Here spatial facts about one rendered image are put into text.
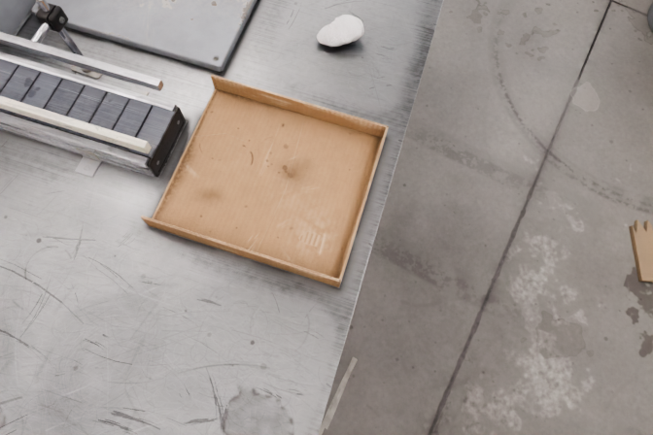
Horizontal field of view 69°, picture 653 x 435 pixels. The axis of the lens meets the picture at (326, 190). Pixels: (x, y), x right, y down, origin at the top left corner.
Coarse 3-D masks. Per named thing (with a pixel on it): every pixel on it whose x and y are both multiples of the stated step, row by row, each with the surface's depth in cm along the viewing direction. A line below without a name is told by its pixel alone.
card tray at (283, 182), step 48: (240, 96) 80; (192, 144) 77; (240, 144) 77; (288, 144) 77; (336, 144) 78; (192, 192) 74; (240, 192) 74; (288, 192) 74; (336, 192) 74; (240, 240) 71; (288, 240) 71; (336, 240) 72
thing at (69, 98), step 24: (0, 72) 75; (24, 72) 75; (24, 96) 74; (48, 96) 74; (72, 96) 74; (96, 96) 74; (120, 96) 74; (96, 120) 72; (120, 120) 73; (144, 120) 73; (168, 120) 73
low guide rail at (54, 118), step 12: (0, 96) 69; (12, 108) 69; (24, 108) 69; (36, 108) 69; (48, 120) 69; (60, 120) 68; (72, 120) 68; (84, 132) 69; (96, 132) 68; (108, 132) 68; (120, 144) 69; (132, 144) 67; (144, 144) 67
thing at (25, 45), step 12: (0, 36) 68; (12, 36) 68; (24, 48) 68; (36, 48) 67; (48, 48) 67; (60, 60) 68; (72, 60) 67; (84, 60) 67; (96, 60) 67; (96, 72) 68; (108, 72) 67; (120, 72) 66; (132, 72) 66; (144, 84) 67; (156, 84) 66
